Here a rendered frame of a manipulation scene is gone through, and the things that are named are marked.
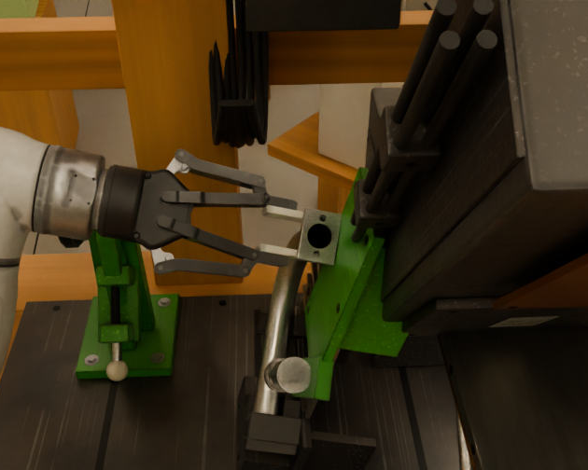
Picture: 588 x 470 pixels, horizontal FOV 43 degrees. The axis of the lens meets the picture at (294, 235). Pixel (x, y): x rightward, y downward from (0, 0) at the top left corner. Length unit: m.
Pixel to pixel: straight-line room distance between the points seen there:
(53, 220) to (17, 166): 0.06
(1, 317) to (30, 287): 0.50
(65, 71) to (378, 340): 0.60
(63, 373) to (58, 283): 0.22
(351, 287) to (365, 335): 0.08
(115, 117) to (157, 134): 2.47
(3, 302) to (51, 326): 0.39
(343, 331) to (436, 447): 0.29
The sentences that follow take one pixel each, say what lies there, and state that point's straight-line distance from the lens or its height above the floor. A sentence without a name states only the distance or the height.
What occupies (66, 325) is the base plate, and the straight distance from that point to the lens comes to 1.16.
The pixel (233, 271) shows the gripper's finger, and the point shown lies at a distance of 0.77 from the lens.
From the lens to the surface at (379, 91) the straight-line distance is 0.98.
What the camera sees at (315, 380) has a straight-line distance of 0.78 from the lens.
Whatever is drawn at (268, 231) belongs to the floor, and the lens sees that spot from 2.73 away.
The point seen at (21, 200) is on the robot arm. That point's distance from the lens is 0.75.
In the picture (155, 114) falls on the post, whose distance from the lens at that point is 1.03.
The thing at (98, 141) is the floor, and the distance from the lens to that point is 3.35.
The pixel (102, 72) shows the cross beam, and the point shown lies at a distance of 1.11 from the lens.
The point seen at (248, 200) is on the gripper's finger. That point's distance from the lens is 0.78.
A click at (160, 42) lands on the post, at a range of 0.98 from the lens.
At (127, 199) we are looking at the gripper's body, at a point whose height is 1.26.
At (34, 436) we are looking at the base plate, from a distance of 1.03.
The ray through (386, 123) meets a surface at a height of 1.46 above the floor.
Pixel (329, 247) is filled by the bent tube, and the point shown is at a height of 1.19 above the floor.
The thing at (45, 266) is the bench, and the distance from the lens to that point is 1.30.
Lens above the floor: 1.69
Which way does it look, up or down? 39 degrees down
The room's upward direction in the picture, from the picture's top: straight up
